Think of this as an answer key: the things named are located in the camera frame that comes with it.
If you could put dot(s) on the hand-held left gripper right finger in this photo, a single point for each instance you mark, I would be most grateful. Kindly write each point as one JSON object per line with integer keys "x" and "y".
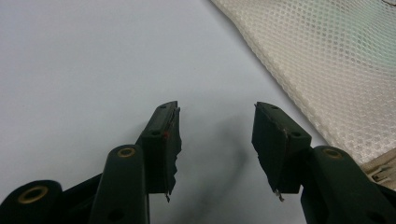
{"x": 280, "y": 149}

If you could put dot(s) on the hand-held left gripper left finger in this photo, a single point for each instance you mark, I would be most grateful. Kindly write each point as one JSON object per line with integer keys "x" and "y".
{"x": 160, "y": 155}

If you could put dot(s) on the clear plastic zip bag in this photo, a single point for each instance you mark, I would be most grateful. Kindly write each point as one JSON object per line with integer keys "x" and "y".
{"x": 327, "y": 68}

